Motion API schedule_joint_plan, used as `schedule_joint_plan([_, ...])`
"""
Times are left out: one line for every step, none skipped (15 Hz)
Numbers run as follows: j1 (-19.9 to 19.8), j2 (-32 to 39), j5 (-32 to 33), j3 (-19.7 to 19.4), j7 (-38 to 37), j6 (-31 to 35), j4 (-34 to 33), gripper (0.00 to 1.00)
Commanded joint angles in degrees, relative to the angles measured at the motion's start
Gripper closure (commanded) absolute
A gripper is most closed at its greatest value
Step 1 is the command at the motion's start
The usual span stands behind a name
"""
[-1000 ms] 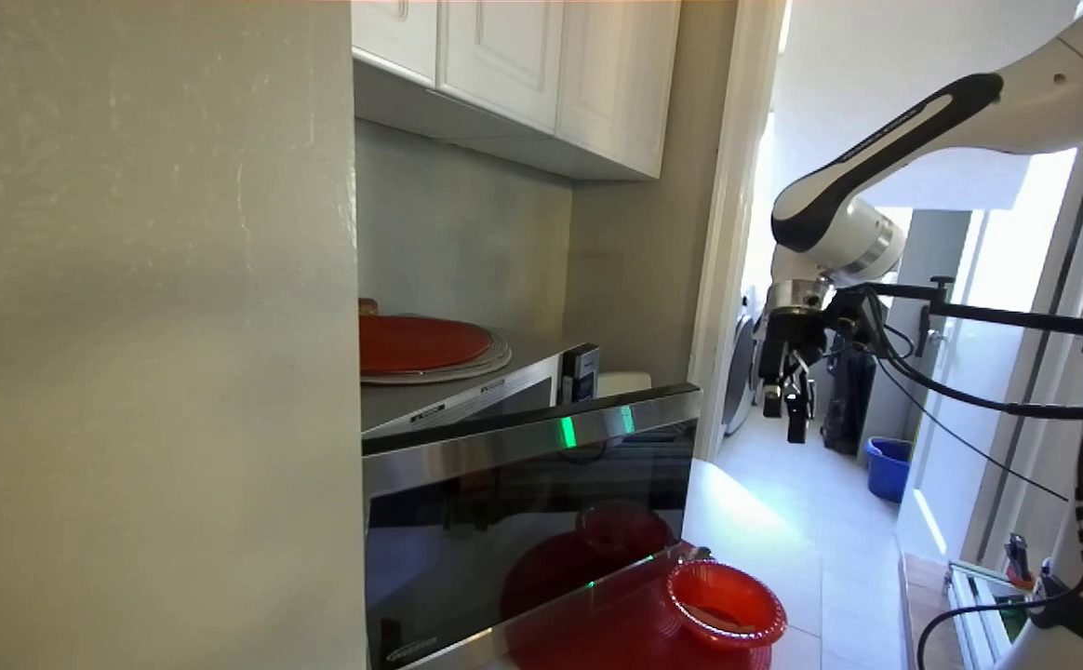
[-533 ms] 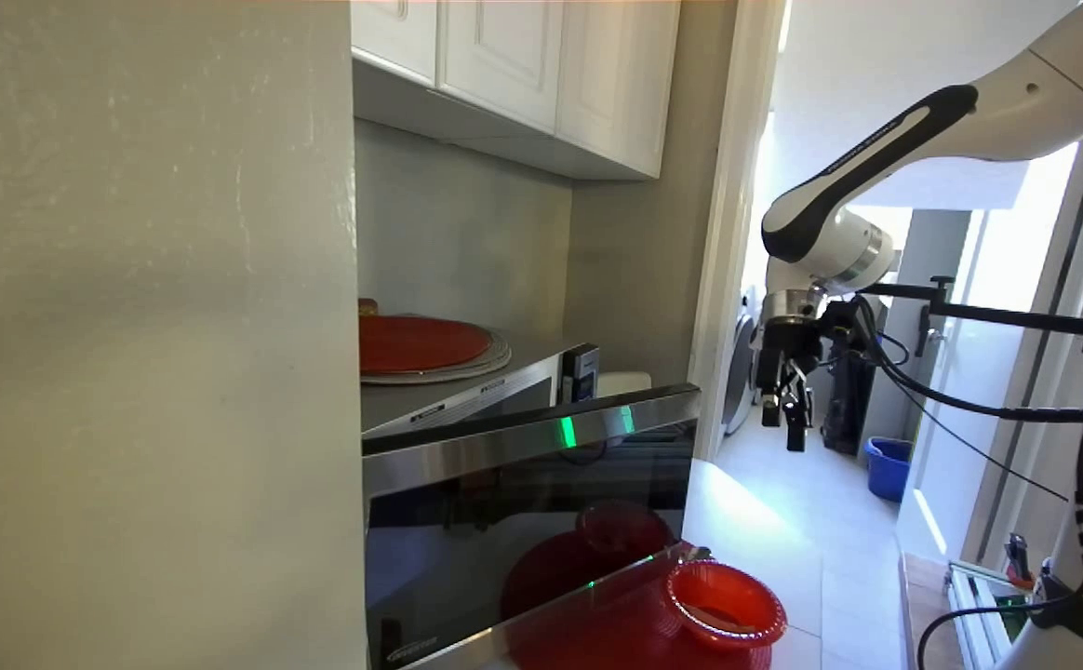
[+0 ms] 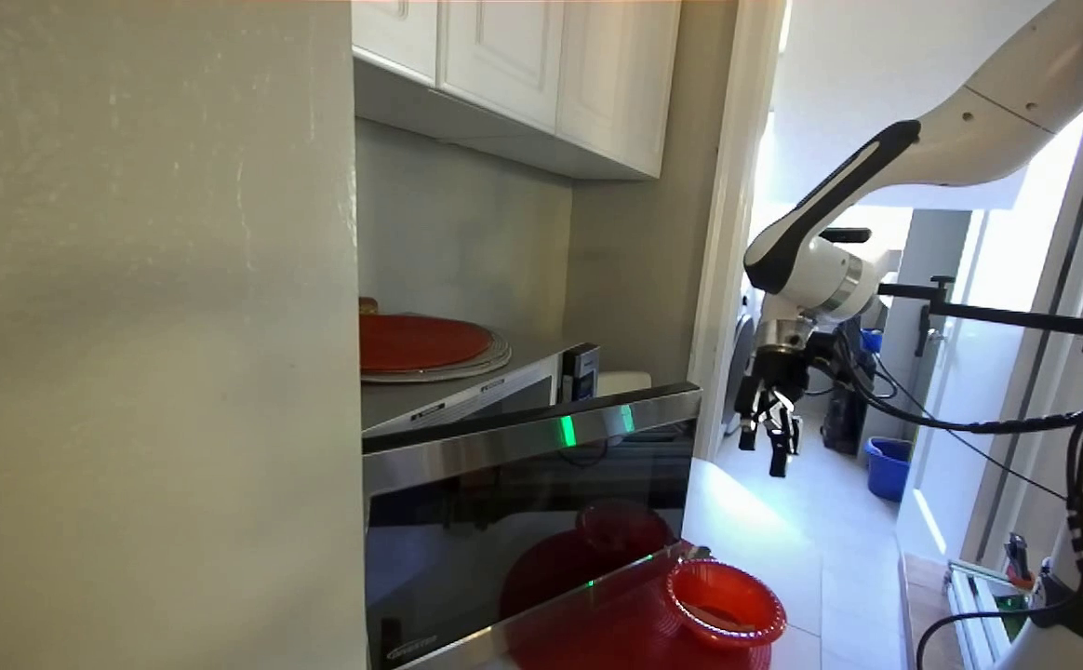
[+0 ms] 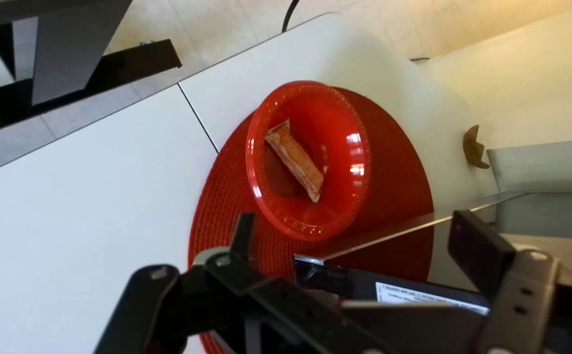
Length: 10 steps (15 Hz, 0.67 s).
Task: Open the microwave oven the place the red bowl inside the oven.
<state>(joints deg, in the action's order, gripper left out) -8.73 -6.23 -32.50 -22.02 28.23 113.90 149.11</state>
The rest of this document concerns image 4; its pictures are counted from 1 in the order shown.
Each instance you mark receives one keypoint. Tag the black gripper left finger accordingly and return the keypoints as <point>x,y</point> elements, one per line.
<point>167,306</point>

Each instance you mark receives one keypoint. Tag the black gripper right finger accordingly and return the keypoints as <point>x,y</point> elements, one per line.
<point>527,295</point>

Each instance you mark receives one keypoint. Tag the red plastic bowl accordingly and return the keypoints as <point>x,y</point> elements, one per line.
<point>336,129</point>

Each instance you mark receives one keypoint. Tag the silver microwave oven body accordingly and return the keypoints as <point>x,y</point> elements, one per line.
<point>546,167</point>

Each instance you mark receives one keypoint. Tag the small brown object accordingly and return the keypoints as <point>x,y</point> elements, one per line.
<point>474,147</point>

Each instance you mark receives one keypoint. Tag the red round placemat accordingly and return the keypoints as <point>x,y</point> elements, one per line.
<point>395,182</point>

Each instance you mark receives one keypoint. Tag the brown food piece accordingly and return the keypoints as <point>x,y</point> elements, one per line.
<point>295,159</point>

